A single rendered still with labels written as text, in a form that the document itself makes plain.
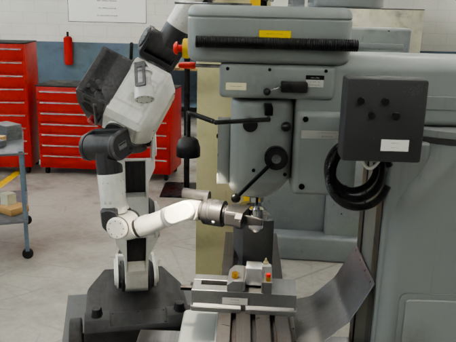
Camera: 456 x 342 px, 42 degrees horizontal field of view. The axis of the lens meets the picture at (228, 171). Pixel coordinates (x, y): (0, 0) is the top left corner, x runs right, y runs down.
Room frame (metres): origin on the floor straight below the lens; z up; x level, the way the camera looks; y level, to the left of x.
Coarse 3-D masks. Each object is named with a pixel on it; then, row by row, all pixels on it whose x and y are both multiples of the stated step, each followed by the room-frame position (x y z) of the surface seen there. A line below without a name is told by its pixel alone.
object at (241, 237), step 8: (264, 208) 2.27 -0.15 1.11; (264, 224) 2.13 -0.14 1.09; (272, 224) 2.14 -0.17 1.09; (240, 232) 2.17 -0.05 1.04; (248, 232) 2.12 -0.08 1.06; (256, 232) 2.13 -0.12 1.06; (264, 232) 2.13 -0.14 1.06; (272, 232) 2.14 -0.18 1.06; (240, 240) 2.17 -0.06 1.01; (248, 240) 2.12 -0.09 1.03; (256, 240) 2.13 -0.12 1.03; (264, 240) 2.13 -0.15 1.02; (272, 240) 2.14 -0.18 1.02; (240, 248) 2.16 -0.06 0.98; (248, 248) 2.12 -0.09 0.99; (256, 248) 2.13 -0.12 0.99; (264, 248) 2.13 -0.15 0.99; (272, 248) 2.14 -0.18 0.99; (240, 256) 2.15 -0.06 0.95; (248, 256) 2.12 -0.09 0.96; (256, 256) 2.13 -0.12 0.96; (264, 256) 2.13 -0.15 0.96; (272, 256) 2.14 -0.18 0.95
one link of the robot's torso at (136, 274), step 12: (156, 204) 2.41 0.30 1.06; (120, 240) 2.36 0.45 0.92; (132, 240) 2.41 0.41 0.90; (144, 240) 2.42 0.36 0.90; (156, 240) 2.39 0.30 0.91; (132, 252) 2.45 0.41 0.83; (144, 252) 2.46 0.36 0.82; (120, 264) 2.53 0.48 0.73; (132, 264) 2.46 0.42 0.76; (144, 264) 2.47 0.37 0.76; (120, 276) 2.46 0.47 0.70; (132, 276) 2.44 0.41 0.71; (144, 276) 2.45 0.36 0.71; (132, 288) 2.46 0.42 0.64; (144, 288) 2.47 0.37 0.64
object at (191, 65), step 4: (180, 64) 1.94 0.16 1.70; (184, 64) 1.94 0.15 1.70; (188, 64) 1.93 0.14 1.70; (192, 64) 1.93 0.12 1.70; (196, 64) 1.94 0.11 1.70; (200, 64) 1.94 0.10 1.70; (204, 64) 1.94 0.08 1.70; (208, 64) 1.94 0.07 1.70; (212, 64) 1.94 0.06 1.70; (216, 64) 1.94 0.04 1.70; (220, 64) 1.94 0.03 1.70; (184, 68) 1.94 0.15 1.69; (188, 68) 1.94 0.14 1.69; (192, 68) 1.94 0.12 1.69
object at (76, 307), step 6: (78, 294) 2.86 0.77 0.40; (84, 294) 2.86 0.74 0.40; (186, 294) 2.89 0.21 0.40; (72, 300) 2.80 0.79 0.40; (78, 300) 2.80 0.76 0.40; (84, 300) 2.80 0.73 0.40; (66, 306) 2.73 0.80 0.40; (72, 306) 2.73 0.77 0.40; (78, 306) 2.73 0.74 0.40; (84, 306) 2.73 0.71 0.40; (66, 312) 2.67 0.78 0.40; (72, 312) 2.67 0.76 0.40; (78, 312) 2.67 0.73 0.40; (84, 312) 2.67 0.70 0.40; (66, 318) 2.61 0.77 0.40; (66, 324) 2.55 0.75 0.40; (66, 330) 2.50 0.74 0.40; (66, 336) 2.45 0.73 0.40
